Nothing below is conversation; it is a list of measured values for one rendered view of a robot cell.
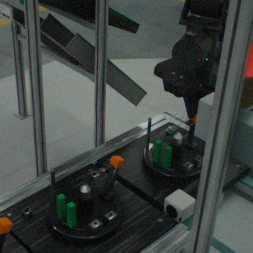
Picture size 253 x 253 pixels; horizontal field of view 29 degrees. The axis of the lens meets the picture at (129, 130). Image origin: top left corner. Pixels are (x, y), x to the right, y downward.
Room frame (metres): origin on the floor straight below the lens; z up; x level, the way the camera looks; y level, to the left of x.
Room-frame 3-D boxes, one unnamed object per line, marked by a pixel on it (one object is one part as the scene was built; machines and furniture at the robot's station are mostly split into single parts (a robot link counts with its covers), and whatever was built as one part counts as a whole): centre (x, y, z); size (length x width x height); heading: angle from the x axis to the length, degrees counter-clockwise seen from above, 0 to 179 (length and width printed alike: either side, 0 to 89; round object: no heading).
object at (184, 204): (0.71, -0.11, 0.97); 0.05 x 0.05 x 0.04; 47
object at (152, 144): (0.85, -0.10, 0.98); 0.14 x 0.14 x 0.02
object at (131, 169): (0.85, -0.10, 0.96); 0.24 x 0.24 x 0.02; 47
